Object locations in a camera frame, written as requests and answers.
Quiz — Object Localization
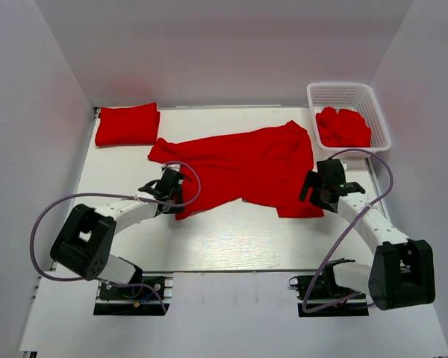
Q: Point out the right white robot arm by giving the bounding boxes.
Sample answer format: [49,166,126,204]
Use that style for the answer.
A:
[299,157,436,314]

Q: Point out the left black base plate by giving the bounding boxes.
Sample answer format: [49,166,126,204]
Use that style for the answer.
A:
[93,274,173,317]

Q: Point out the crumpled red shirts in basket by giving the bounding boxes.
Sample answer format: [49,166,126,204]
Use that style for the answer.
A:
[316,107,372,148]

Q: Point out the red t-shirt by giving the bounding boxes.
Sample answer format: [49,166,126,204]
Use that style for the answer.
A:
[95,102,161,147]
[148,121,324,220]

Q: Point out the white plastic basket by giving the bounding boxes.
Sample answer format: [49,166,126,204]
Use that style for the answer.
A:
[306,82,391,154]

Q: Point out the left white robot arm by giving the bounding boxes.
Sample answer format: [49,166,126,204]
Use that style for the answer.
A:
[51,164,185,298]

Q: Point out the folded red t-shirt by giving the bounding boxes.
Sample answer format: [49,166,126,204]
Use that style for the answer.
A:
[95,102,161,147]

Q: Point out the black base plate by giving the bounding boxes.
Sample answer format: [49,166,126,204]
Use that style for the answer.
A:
[288,258,373,318]
[93,274,173,317]

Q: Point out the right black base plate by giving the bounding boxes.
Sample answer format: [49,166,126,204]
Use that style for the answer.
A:
[288,258,373,318]

